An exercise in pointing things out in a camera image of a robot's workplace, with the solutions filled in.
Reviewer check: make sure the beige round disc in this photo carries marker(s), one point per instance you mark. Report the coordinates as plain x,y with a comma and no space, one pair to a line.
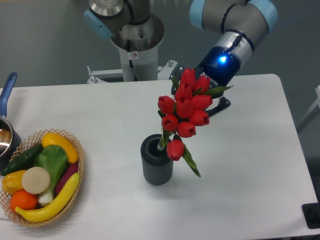
36,180

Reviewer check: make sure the yellow toy bell pepper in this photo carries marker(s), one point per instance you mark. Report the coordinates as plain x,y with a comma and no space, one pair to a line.
12,182

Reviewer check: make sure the white metal base frame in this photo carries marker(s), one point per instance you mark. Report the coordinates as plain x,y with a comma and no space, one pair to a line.
115,75

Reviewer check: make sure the purple toy sweet potato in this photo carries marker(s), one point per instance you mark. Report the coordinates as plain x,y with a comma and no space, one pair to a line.
69,171

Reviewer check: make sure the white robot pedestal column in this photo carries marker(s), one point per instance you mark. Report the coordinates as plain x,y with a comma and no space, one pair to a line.
139,66

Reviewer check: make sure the black device at table edge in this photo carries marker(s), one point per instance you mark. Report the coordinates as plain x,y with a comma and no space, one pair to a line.
311,212

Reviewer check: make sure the yellow toy banana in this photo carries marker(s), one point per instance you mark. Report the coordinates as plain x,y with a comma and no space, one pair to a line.
56,206

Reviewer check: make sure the white frame at right edge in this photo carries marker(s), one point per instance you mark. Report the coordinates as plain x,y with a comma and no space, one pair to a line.
310,113

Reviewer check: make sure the woven wicker basket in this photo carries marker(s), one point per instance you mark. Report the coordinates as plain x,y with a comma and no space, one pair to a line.
26,144

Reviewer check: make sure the blue handled saucepan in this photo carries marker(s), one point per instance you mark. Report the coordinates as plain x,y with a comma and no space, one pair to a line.
9,138

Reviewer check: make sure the red tulip bouquet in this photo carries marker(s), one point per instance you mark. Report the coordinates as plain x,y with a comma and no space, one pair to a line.
182,113

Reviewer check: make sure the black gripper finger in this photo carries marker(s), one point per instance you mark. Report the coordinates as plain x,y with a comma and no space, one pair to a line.
176,75
222,105

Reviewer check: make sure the green toy bok choy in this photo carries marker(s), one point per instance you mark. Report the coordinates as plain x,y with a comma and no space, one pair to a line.
52,158

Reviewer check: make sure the yellow toy squash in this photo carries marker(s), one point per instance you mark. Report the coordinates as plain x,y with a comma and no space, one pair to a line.
52,138

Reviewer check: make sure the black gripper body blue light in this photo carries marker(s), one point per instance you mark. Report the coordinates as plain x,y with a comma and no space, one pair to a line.
219,66

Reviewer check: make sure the orange toy fruit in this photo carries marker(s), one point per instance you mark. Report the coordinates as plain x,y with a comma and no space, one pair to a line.
23,200

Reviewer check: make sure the dark green toy cucumber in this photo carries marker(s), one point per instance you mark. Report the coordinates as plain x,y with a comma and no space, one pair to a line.
23,161

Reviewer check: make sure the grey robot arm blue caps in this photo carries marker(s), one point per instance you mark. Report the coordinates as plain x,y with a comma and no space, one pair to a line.
137,34

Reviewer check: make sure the dark grey ribbed vase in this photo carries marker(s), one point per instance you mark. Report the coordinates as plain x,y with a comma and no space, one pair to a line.
157,167

